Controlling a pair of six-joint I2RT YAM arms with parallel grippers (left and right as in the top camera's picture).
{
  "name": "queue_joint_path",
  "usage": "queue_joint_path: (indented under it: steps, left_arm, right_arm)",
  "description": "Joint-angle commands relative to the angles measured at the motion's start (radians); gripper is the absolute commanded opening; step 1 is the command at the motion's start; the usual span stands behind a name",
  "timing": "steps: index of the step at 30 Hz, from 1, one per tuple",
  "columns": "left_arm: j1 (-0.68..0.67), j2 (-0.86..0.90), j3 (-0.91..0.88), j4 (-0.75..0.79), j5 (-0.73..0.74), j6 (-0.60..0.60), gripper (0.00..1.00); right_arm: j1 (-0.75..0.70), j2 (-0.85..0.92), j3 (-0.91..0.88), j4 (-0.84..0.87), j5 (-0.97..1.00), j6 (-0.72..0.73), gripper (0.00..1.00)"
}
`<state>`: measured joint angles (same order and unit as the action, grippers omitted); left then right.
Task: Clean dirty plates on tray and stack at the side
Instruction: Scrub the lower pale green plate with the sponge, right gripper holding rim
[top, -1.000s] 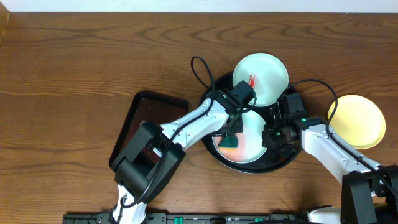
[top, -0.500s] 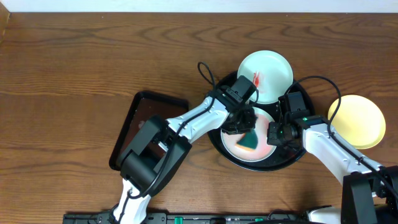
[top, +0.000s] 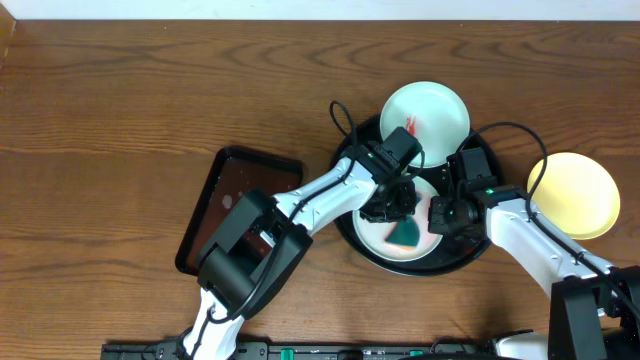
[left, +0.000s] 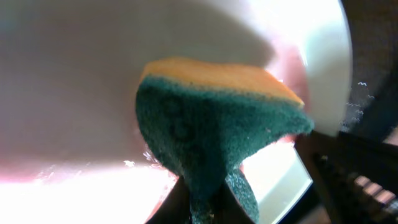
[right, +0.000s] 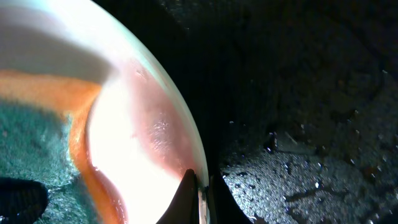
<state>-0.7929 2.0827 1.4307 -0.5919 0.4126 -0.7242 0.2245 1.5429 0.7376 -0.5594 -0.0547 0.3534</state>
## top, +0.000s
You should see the green sponge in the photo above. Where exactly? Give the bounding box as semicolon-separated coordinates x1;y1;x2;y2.
385;216;420;248

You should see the pale green plate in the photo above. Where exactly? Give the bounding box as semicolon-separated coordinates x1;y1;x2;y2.
352;177;442;262
379;81;470;168

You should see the yellow plate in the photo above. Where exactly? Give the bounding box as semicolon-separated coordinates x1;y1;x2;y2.
527;152;621;240

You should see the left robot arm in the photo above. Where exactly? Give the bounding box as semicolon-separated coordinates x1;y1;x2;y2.
176;148;411;359

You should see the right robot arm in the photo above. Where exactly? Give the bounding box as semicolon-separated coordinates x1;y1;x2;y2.
428;186;639;360

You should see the black round tray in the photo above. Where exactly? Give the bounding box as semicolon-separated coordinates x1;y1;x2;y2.
330;114;505;277

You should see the black rectangular tray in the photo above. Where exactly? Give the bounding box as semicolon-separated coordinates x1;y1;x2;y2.
175;146;304;276

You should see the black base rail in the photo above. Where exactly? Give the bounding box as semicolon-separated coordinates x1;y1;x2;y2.
100;340;498;360

